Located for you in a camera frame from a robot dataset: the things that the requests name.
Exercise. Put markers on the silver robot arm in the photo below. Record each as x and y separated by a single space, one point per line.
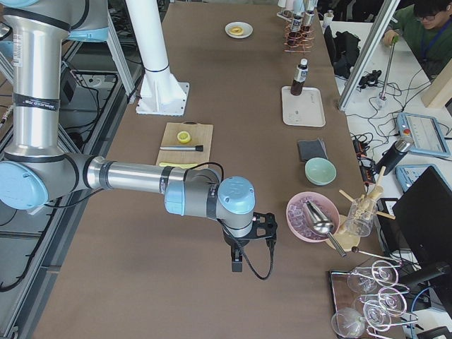
35 170

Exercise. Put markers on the metal ice scoop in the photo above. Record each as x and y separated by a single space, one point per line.
322 225

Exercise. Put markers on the black monitor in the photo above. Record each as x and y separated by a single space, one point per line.
422 220

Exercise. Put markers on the half lemon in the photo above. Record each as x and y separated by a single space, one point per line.
183 137

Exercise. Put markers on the wine glass upper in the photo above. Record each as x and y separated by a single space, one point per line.
368 279

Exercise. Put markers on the dark bottle in rack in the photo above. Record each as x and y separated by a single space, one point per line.
307 20
296 21

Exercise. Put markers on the wine glass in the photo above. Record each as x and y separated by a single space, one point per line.
388 298
376 316
368 279
348 323

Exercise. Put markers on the copper wire bottle rack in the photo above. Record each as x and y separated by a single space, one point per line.
298 42

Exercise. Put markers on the silver black-tipped knife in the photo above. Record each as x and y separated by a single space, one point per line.
188 148

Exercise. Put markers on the clear glass mug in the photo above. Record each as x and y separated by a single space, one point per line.
360 218

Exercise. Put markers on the dark drink bottle on tray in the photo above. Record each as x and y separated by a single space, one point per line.
299 77

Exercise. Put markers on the yellow peeler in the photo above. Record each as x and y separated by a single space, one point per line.
180 165

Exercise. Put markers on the black thermos bottle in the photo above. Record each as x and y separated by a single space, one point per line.
394 154

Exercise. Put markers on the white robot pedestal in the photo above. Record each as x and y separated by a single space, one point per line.
161 93

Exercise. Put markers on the pink bowl with ice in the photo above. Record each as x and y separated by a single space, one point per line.
300 221

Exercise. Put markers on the grey folded cloth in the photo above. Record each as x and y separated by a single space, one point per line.
311 149

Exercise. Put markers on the wine glass bottom left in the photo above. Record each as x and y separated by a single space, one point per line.
348 323

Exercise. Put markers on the glazed yellow donut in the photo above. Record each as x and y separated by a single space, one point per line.
236 31

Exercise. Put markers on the wooden mug tree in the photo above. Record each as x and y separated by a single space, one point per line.
349 241

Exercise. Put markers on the mint green bowl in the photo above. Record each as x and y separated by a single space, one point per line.
320 171

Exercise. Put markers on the round white plate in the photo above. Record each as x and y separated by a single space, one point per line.
248 29

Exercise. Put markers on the wine glass lower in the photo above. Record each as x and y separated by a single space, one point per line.
376 316

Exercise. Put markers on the blue teach pendant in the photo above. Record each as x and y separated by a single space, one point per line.
408 174
425 132

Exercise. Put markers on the wooden cutting board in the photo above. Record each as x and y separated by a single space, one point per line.
201 134

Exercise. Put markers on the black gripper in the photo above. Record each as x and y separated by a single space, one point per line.
233 244

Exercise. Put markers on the cream rectangular tray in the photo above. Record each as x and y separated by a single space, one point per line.
305 109

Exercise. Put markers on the metal pole with green tip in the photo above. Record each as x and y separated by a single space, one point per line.
381 99

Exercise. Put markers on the person in green sweater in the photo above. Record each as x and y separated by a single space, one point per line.
426 28

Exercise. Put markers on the wine glass middle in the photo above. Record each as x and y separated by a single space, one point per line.
388 298

